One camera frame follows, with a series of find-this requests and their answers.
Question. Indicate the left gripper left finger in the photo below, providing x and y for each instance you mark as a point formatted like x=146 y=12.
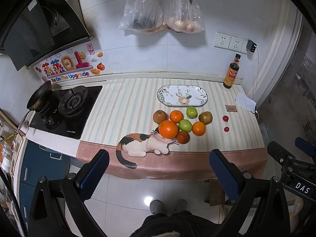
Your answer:
x=90 y=174

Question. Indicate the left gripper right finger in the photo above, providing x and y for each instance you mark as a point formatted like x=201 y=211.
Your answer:
x=227 y=174

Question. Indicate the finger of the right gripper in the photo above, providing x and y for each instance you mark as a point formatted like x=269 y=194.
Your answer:
x=280 y=154
x=305 y=147

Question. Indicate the small orange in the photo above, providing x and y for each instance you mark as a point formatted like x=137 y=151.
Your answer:
x=176 y=116
x=199 y=128

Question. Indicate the dark red-orange tangerine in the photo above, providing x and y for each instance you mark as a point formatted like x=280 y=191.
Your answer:
x=183 y=137

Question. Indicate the brown apple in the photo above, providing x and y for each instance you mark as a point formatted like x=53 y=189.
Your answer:
x=159 y=116
x=206 y=117

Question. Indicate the green apple front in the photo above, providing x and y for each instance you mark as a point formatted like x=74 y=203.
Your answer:
x=185 y=125

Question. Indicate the green apple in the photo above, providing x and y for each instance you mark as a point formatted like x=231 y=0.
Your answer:
x=185 y=125
x=191 y=112

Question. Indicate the green apple back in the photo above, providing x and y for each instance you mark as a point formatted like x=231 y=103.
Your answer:
x=191 y=112

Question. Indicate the large orange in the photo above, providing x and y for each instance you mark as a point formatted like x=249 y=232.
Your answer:
x=168 y=129

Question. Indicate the small orange back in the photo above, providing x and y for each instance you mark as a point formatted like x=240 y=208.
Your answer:
x=176 y=116

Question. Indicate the blue cabinet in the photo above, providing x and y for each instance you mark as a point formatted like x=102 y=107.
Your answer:
x=39 y=161

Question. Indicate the small brown card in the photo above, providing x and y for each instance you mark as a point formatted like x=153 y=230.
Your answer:
x=231 y=108

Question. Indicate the black gas stove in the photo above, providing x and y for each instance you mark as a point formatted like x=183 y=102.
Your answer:
x=67 y=111

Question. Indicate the white folded paper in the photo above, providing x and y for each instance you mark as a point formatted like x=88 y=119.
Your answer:
x=245 y=102

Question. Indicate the small black frying pan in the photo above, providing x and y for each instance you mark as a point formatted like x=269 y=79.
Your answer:
x=38 y=101

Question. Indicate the oval floral ceramic plate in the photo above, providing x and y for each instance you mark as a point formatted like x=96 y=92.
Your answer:
x=182 y=95

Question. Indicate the soy sauce bottle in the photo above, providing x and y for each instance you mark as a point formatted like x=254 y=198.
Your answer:
x=232 y=72

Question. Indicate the black plug adapter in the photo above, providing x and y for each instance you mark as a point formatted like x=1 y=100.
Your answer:
x=251 y=46

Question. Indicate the black range hood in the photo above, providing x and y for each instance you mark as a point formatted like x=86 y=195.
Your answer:
x=32 y=30

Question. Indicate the plastic bag with eggs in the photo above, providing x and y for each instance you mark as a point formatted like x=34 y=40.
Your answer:
x=182 y=17

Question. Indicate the plastic bag dark contents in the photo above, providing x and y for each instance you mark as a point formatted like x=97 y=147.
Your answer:
x=144 y=16

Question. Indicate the colourful wall sticker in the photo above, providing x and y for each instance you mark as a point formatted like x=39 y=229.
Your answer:
x=82 y=61

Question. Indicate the white double wall socket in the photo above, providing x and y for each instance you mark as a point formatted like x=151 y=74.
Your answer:
x=231 y=43

